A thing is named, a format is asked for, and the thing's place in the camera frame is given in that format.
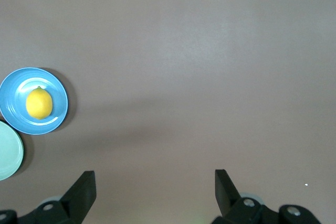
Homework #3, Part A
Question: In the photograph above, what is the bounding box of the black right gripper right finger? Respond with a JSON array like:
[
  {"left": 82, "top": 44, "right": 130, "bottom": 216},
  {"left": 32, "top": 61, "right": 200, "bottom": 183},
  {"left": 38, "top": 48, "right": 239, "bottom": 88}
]
[{"left": 211, "top": 169, "right": 322, "bottom": 224}]

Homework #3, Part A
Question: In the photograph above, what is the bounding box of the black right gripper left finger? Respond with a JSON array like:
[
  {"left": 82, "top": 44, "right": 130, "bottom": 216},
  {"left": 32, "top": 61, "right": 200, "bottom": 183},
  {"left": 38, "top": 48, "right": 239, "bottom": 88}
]
[{"left": 0, "top": 170, "right": 97, "bottom": 224}]

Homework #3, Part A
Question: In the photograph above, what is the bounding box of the yellow lemon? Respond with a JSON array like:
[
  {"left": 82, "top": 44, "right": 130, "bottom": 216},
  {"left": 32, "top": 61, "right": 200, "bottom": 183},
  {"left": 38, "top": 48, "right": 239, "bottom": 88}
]
[{"left": 25, "top": 86, "right": 54, "bottom": 120}]

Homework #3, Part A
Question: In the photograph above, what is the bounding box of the light green ceramic plate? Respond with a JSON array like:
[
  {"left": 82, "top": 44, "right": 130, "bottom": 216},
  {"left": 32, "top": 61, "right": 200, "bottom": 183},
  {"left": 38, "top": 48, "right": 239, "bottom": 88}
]
[{"left": 0, "top": 120, "right": 25, "bottom": 182}]

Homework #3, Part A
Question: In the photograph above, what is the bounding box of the blue ceramic plate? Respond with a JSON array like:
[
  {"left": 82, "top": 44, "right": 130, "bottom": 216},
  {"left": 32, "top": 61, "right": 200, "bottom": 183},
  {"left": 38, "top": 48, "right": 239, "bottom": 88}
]
[{"left": 0, "top": 67, "right": 69, "bottom": 135}]

